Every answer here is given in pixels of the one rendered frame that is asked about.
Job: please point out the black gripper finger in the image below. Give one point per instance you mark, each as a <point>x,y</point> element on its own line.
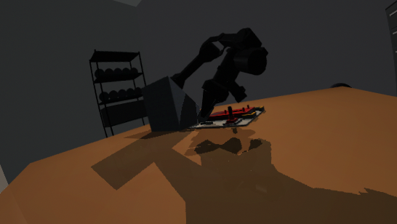
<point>208,102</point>

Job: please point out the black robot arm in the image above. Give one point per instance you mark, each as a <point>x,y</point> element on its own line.
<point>244,55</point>

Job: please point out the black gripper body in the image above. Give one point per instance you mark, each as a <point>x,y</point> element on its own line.
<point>216,85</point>

